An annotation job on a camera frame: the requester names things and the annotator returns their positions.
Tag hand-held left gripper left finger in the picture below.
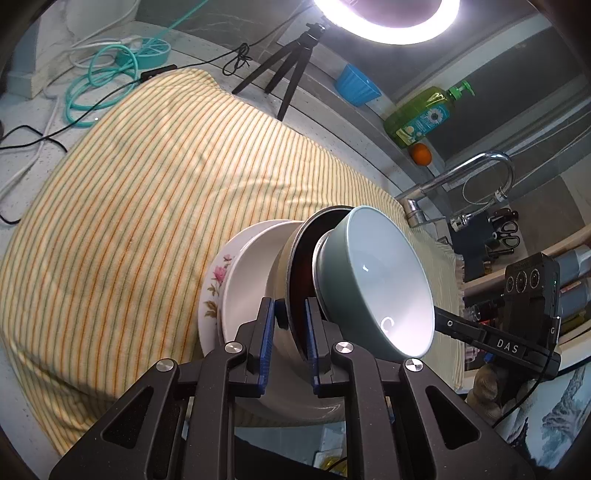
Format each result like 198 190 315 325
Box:
48 296 275 480

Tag yellow striped cloth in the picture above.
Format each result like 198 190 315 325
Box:
0 68 465 455

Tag ring light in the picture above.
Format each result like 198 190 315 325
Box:
314 0 460 45

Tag printed mountain picture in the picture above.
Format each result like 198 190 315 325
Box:
508 364 588 472

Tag pale grey box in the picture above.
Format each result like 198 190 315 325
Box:
7 46 47 99

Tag black mini tripod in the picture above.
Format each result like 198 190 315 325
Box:
231 22 326 121

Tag green dish soap bottle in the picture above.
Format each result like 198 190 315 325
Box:
383 80 475 148

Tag chrome kitchen faucet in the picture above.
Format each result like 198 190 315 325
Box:
399 150 515 229

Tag teal coiled cable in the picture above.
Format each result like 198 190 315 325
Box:
65 0 211 129

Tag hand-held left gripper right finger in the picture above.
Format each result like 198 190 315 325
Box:
305 296 539 480

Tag white floral deep bowl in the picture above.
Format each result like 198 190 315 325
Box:
221 220 296 402

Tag thin black cable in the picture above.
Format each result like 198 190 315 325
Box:
0 124 71 227

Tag black handled scissors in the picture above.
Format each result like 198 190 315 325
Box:
496 220 522 252

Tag blue ribbed plastic cup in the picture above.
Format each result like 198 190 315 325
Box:
335 64 383 108

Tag black cable with inline box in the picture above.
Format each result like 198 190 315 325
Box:
139 65 179 82

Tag dark knife block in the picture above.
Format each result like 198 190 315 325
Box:
450 210 520 280

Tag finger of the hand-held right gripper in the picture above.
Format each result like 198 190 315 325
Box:
434 307 563 382

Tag teal round power hub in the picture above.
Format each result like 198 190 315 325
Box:
115 36 171 70

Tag pale green ceramic bowl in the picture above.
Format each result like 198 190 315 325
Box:
311 205 437 360

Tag person's right hand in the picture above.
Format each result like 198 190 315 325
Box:
466 362 505 418

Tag red steel-lined bowl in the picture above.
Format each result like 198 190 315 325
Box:
288 204 356 365

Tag black bundled cable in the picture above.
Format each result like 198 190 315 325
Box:
222 43 253 77

